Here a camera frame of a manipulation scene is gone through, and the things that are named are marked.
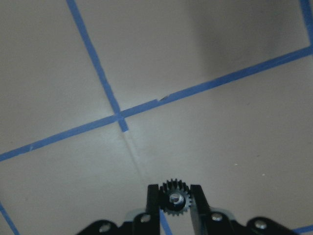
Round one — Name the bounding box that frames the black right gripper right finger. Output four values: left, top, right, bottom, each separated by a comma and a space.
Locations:
190, 185, 235, 235

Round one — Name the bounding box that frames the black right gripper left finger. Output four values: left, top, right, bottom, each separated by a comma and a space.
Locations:
132, 184, 160, 235

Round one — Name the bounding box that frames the small black bearing gear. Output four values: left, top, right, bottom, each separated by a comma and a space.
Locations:
159, 179, 192, 216

